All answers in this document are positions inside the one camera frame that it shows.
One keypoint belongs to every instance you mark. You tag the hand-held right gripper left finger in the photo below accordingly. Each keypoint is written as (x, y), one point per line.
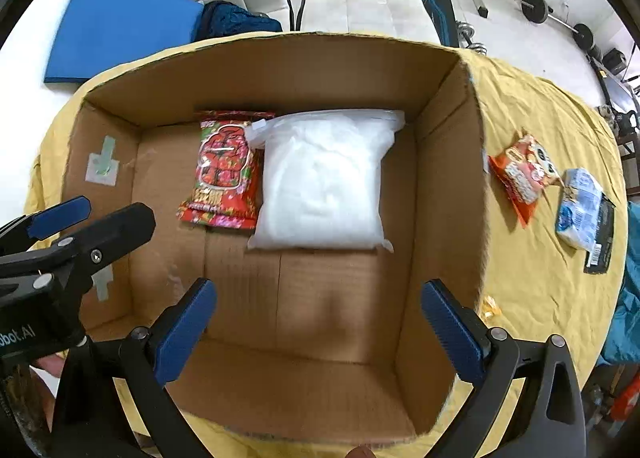
(184, 333)

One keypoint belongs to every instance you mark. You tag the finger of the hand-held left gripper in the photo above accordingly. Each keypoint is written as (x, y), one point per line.
(112, 233)
(60, 218)

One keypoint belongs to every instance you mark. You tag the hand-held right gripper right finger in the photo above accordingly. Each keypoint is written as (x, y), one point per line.
(452, 333)

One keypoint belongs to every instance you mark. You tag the brown cardboard box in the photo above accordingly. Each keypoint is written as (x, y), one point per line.
(310, 298)

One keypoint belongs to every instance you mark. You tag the person's left hand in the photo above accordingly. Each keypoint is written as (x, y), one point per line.
(47, 367)

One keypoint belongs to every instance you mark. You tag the yellow candy wrapper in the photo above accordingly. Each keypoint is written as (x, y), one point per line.
(489, 309)

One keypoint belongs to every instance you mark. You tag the red snack packet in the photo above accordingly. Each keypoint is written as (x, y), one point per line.
(220, 173)

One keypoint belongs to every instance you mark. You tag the orange snack packet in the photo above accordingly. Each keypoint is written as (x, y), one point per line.
(520, 178)

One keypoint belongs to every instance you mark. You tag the teal cloth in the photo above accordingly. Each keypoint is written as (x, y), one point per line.
(622, 328)

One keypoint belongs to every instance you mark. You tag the black flat packet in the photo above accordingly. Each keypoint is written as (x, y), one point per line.
(602, 243)

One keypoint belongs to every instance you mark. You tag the light blue tissue packet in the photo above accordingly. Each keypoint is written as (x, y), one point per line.
(577, 208)

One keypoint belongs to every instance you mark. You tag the orange object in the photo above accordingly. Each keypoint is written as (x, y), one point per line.
(627, 400)

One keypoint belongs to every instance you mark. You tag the white plastic bag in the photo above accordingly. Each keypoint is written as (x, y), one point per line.
(320, 188)

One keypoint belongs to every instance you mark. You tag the blue foam mat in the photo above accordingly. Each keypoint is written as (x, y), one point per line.
(120, 28)

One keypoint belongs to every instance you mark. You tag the dark blue knitted cloth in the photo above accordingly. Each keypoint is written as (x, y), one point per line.
(225, 21)

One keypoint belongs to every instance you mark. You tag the chrome dumbbell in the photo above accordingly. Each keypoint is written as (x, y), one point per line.
(472, 38)

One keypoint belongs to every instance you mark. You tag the black barbell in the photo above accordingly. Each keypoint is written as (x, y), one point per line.
(535, 6)

